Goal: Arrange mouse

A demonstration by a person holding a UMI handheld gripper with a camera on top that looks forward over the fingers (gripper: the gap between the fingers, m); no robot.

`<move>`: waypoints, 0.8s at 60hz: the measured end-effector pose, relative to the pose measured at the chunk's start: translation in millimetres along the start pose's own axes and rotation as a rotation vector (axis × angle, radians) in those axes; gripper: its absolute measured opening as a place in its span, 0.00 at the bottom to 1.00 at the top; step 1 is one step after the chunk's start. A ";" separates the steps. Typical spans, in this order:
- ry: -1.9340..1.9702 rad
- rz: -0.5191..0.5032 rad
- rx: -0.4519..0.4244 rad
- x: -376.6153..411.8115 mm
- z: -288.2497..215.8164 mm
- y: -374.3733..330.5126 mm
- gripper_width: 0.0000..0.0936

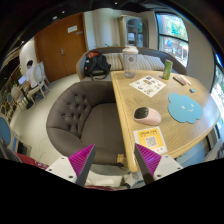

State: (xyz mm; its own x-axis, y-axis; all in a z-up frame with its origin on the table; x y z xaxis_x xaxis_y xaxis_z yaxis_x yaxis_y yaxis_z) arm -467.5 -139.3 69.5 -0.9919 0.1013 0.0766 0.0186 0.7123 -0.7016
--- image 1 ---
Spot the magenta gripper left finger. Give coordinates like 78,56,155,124
47,144,96,187

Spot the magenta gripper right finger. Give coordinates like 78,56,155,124
134,144,182,184

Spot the pink and black computer mouse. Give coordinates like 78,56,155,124
133,107,161,126

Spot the blue cloud-shaped mouse pad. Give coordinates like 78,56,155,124
168,93,203,124

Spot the yellow QR code sticker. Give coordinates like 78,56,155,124
133,127,167,154

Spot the grey tufted armchair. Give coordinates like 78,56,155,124
46,81,126,167

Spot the wooden table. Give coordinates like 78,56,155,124
111,70,220,172

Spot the blue cushioned chair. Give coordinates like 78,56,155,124
0,113,19,152

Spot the illustrated paper menu card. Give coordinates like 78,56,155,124
131,76,165,97

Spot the small blue eraser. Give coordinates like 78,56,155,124
189,88,196,93

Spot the white wooden chair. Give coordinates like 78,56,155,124
28,62,48,102

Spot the person in white shirt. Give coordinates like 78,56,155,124
26,60,38,89

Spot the green drink can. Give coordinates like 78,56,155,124
163,59,173,80

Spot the black backpack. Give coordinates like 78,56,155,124
84,51,111,80

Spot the grey striped sofa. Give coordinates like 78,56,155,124
75,46,188,81

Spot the clear plastic water jug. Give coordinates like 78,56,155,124
122,45,138,78

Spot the wooden door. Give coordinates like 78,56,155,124
35,13,87,82

